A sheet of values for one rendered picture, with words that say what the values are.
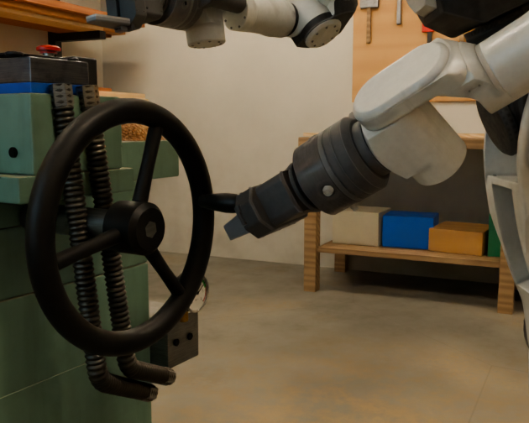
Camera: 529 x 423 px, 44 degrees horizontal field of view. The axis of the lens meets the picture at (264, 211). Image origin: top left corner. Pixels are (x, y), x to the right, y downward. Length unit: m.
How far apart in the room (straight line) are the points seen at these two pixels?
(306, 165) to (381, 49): 3.41
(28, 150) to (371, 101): 0.37
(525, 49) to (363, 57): 3.49
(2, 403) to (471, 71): 0.67
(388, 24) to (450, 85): 3.46
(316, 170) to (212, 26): 0.49
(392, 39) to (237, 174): 1.34
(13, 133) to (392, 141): 0.41
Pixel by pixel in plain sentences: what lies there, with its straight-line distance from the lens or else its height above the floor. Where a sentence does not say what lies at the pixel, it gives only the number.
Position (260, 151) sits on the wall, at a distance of 4.37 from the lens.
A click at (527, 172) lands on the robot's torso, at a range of 0.90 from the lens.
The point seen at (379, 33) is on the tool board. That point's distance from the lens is 4.11.
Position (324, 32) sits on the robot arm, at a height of 1.10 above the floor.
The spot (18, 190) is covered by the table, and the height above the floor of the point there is 0.86.
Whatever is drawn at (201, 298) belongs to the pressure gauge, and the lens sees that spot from 1.07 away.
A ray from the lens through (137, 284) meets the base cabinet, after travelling 1.04.
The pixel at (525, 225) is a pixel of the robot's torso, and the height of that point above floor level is 0.80.
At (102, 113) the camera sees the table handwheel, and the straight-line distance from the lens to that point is 0.70.
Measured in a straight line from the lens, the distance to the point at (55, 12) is 4.01.
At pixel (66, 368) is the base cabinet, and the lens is 0.97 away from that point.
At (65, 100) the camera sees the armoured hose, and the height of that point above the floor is 0.95.
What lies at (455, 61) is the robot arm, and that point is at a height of 0.98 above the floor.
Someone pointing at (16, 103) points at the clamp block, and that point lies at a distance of 0.78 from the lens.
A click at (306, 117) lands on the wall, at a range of 4.24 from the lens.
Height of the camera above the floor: 0.93
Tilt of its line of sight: 8 degrees down
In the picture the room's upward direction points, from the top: straight up
